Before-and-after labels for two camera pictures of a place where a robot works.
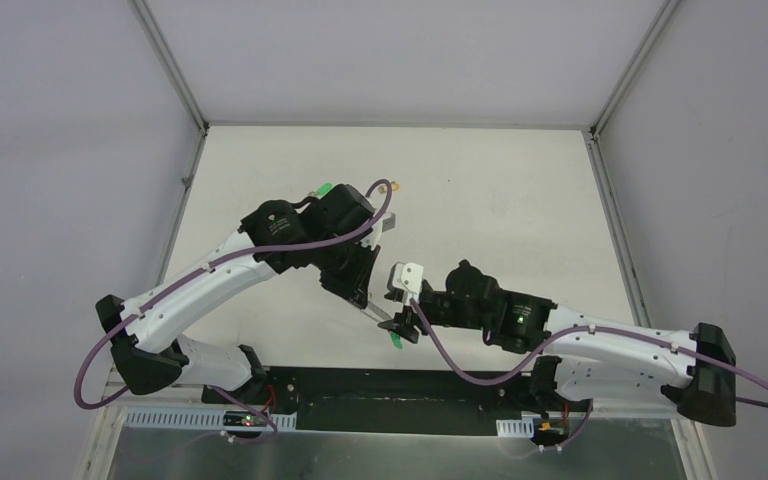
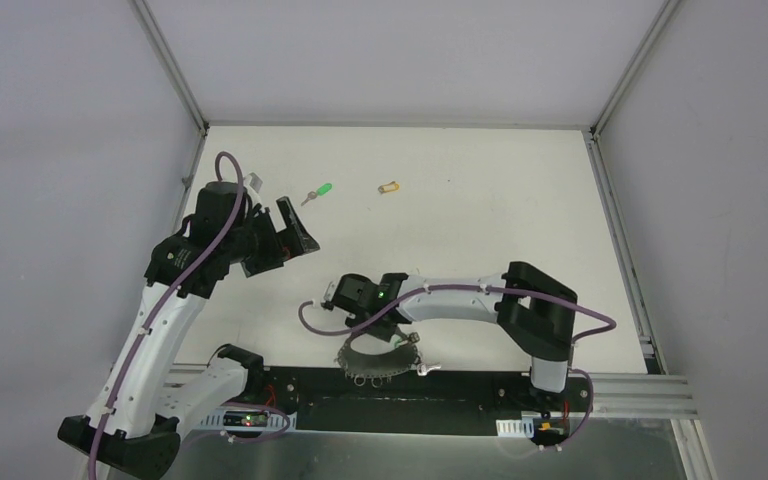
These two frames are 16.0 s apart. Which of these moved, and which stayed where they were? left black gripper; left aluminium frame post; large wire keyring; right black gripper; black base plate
Moved: left black gripper; right black gripper; large wire keyring
Stayed: black base plate; left aluminium frame post
